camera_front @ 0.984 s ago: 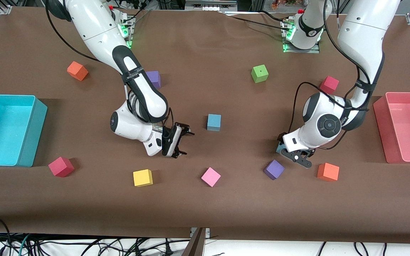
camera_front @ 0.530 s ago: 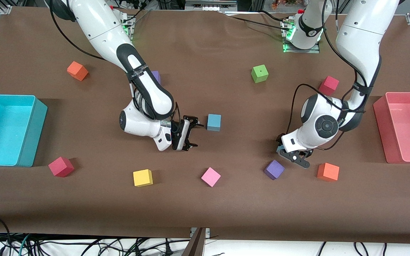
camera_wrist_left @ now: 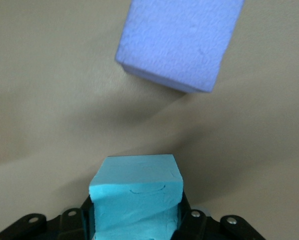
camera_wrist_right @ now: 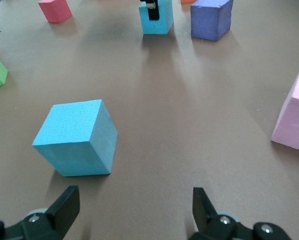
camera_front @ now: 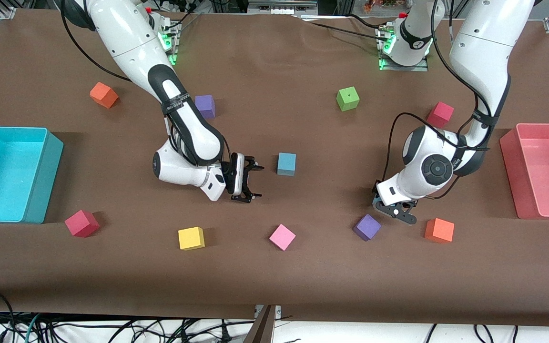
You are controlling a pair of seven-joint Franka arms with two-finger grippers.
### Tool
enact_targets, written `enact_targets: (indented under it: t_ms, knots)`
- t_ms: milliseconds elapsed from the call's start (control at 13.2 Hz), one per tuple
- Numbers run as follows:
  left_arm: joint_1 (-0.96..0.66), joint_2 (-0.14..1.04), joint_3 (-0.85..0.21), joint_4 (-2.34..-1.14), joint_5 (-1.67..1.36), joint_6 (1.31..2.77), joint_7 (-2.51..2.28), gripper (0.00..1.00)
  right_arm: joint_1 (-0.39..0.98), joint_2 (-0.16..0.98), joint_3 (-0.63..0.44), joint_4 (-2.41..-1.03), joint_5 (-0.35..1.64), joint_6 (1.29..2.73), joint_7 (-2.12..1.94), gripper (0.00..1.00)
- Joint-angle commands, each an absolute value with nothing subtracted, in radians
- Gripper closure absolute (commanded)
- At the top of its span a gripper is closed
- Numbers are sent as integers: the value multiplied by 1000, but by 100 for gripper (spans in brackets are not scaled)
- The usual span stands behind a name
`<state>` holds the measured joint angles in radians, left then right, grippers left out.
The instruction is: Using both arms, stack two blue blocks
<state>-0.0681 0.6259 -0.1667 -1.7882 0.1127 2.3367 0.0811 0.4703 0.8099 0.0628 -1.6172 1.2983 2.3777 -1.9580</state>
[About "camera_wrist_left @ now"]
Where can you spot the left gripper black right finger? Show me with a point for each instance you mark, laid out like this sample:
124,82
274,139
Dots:
189,222

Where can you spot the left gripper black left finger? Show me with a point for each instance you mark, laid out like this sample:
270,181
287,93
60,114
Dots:
77,225

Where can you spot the purple foam block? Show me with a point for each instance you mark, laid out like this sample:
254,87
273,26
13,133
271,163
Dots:
177,45

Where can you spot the light blue foam block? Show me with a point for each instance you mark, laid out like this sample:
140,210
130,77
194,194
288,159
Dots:
137,190

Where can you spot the table cover sheet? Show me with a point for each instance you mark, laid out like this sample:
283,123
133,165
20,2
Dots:
39,100

